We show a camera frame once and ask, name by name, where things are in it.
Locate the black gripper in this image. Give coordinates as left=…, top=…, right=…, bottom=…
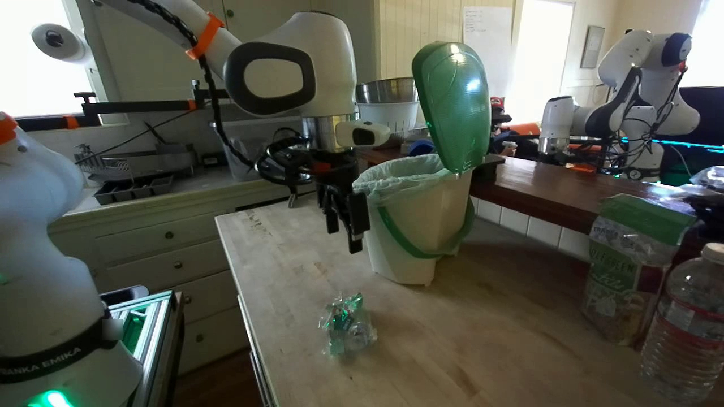
left=311, top=146, right=374, bottom=255

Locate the clear green plastic wrapper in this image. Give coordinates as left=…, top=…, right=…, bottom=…
left=320, top=292, right=381, bottom=362

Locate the pale green bin liner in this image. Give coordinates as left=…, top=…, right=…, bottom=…
left=350, top=151, right=454, bottom=207

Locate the green bin lid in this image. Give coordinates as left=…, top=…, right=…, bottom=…
left=409, top=39, right=493, bottom=177

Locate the metal bowl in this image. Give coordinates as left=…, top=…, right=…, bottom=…
left=356, top=74, right=421, bottom=105

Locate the cream drawer cabinet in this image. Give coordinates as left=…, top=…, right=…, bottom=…
left=47, top=178, right=305, bottom=377

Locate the dark brown wooden counter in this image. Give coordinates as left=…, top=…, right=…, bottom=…
left=469, top=154, right=724, bottom=238

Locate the grey dish rack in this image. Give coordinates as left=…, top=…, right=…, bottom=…
left=73, top=143, right=202, bottom=207

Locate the white cylinder container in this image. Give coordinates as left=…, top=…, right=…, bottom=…
left=538, top=93, right=578, bottom=155

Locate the black horizontal clamp bar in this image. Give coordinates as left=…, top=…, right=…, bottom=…
left=13, top=88, right=231, bottom=130

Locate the green white snack bag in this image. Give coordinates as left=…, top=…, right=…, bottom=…
left=580, top=192, right=702, bottom=351

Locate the clear plastic water bottle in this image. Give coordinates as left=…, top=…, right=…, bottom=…
left=636, top=239, right=724, bottom=407

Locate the black monitor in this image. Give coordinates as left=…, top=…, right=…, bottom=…
left=676, top=84, right=724, bottom=146

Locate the white bin with green handle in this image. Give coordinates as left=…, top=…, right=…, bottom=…
left=359, top=166, right=477, bottom=289

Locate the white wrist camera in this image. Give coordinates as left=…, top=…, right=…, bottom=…
left=332, top=119, right=394, bottom=151

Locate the orange cable strap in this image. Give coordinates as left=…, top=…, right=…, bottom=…
left=183, top=10, right=228, bottom=64

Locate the white wall sheet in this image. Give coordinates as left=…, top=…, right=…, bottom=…
left=459, top=5, right=516, bottom=78

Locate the framed wall picture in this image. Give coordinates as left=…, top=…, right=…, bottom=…
left=580, top=22, right=608, bottom=73

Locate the white round wall fixture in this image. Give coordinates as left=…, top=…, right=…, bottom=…
left=30, top=21, right=91, bottom=64

